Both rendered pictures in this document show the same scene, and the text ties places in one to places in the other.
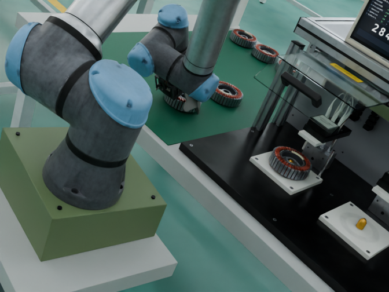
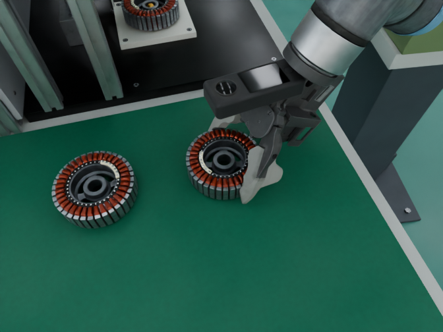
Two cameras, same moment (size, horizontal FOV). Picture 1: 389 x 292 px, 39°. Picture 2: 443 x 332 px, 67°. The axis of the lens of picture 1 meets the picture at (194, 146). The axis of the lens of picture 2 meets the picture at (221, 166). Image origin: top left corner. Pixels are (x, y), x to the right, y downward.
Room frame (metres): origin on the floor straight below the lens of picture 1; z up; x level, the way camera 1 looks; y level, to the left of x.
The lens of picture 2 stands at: (1.71, 0.26, 1.18)
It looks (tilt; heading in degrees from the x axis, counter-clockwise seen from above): 56 degrees down; 219
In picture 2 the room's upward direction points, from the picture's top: straight up
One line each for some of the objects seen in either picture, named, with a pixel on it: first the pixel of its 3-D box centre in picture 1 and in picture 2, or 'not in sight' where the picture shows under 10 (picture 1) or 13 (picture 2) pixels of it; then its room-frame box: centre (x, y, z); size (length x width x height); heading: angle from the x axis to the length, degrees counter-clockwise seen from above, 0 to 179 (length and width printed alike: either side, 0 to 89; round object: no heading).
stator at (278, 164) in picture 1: (290, 163); (151, 8); (1.31, -0.25, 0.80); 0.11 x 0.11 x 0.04
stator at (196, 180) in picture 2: (183, 98); (223, 162); (1.49, 0.08, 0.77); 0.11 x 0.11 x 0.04
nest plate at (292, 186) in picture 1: (286, 170); (153, 19); (1.31, -0.25, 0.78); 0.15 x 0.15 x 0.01; 55
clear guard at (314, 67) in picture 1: (332, 87); not in sight; (1.31, -0.26, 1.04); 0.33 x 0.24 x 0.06; 145
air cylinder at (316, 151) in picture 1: (318, 154); (77, 20); (1.43, -0.34, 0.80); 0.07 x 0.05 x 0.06; 55
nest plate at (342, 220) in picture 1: (358, 229); not in sight; (1.17, -0.45, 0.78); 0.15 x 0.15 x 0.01; 55
